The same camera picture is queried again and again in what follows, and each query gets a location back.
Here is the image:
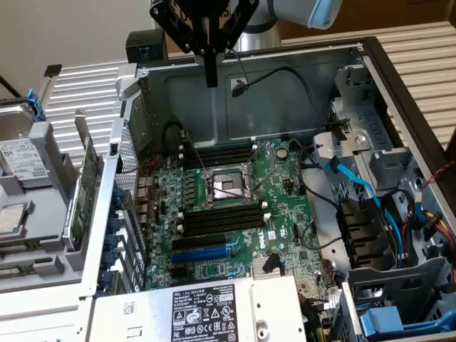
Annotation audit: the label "silver CPU chip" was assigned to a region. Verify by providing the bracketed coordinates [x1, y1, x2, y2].
[0, 202, 30, 236]

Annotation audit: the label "green RAM stick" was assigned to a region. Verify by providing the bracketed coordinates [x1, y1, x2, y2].
[0, 241, 47, 254]
[0, 262, 36, 279]

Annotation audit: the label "silver power supply unit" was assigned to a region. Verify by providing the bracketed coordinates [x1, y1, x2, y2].
[88, 274, 308, 342]

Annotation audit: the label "black table cable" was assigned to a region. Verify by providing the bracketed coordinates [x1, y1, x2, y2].
[0, 74, 22, 99]

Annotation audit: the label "thick black motherboard cable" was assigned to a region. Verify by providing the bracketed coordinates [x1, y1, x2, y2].
[298, 140, 341, 211]

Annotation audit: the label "green graphics card black cooler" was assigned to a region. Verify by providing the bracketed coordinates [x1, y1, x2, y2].
[62, 110, 100, 252]

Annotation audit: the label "long black expansion slot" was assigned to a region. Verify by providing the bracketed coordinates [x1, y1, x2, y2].
[172, 233, 227, 251]

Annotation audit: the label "red black twisted wire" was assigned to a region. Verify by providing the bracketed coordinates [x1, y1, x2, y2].
[421, 162, 456, 193]
[136, 155, 161, 218]

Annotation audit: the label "brown cardboard box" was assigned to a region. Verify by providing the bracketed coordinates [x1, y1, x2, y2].
[165, 0, 452, 54]

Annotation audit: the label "silver bracket post black cap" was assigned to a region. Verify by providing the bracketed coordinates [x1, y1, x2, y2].
[37, 63, 63, 108]

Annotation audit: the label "blue SATA wire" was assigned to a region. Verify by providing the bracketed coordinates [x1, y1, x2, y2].
[326, 155, 405, 270]

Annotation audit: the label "silver socket locking lever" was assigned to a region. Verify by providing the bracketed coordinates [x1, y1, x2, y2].
[252, 166, 277, 192]
[180, 130, 211, 179]

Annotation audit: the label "blue disk bay latch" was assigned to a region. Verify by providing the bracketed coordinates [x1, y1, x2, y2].
[358, 305, 456, 338]

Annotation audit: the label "grey parts rack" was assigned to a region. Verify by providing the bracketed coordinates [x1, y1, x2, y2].
[0, 120, 108, 296]

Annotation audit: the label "open grey PC case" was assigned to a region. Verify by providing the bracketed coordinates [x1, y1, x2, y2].
[76, 35, 456, 342]

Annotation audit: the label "black box on case corner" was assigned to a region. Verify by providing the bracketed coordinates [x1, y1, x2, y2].
[125, 30, 169, 64]

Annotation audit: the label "black angled cable plug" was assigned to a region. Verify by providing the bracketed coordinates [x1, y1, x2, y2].
[261, 251, 282, 274]

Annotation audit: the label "yellow red power wires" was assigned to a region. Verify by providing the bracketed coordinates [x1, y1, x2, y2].
[422, 209, 456, 282]

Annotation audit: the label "silver chipset heatsink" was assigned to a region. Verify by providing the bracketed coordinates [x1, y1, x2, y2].
[252, 255, 283, 278]

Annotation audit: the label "thin black cable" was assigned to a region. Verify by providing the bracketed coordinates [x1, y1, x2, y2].
[302, 219, 345, 251]

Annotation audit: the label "black cable with plug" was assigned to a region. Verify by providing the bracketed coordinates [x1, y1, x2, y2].
[227, 48, 352, 142]

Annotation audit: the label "blue disk caddy bracket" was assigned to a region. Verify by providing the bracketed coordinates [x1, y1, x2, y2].
[26, 88, 46, 124]

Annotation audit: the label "black RAM slot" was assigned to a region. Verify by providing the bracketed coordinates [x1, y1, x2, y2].
[179, 202, 269, 219]
[177, 213, 271, 232]
[179, 207, 270, 226]
[180, 145, 257, 158]
[177, 219, 271, 238]
[180, 150, 257, 163]
[180, 155, 257, 168]
[180, 141, 257, 153]

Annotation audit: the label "black plastic fan shroud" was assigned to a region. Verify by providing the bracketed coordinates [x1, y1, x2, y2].
[337, 197, 397, 269]

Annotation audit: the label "silver hard disk white label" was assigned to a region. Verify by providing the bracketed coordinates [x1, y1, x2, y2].
[0, 101, 53, 190]

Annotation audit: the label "CPU socket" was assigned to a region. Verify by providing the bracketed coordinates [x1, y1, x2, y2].
[201, 162, 259, 209]

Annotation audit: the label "blue expansion slot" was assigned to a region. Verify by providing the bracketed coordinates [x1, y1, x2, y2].
[170, 245, 229, 264]

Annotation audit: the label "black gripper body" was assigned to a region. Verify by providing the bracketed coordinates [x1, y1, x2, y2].
[188, 0, 232, 18]

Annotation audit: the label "green motherboard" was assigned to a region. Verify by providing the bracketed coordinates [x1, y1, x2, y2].
[137, 137, 345, 314]

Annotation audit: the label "silver socket cover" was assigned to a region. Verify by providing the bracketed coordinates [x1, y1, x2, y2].
[249, 140, 279, 175]

